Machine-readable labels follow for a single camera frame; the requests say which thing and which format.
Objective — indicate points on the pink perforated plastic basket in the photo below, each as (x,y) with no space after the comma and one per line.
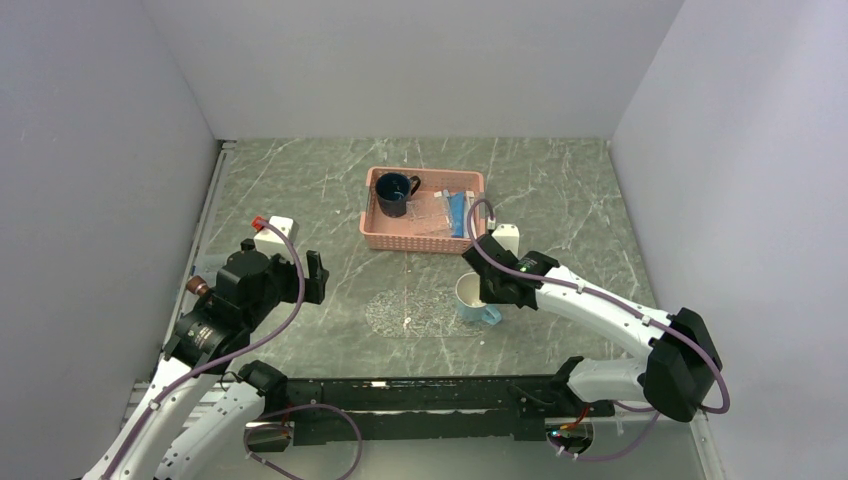
(384,233)

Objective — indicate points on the light blue white mug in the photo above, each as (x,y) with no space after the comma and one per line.
(470,305)

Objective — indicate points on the clear acrylic toothbrush holder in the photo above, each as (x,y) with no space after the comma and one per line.
(429,217)

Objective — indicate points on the copper brass fitting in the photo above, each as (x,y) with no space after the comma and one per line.
(197,286)

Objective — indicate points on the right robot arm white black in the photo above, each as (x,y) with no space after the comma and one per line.
(671,363)

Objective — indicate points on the blue toothpaste tube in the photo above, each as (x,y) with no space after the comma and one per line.
(456,203)

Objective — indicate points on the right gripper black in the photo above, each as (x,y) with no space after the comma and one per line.
(486,294)

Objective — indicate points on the white toothbrush at basket side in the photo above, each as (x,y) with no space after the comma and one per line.
(469,226)

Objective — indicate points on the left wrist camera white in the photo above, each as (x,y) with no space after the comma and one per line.
(267,238)

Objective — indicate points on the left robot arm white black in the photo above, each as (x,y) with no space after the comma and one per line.
(201,347)

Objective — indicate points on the clear textured oval tray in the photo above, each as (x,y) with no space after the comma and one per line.
(405,313)

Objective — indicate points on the dark blue mug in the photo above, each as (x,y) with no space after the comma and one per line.
(393,191)

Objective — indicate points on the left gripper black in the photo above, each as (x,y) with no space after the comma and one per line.
(314,287)

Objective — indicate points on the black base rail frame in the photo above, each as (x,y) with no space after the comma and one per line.
(523,408)

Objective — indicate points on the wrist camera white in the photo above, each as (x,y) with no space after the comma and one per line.
(508,236)
(267,238)

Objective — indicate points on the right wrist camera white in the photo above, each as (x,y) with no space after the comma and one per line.
(508,236)

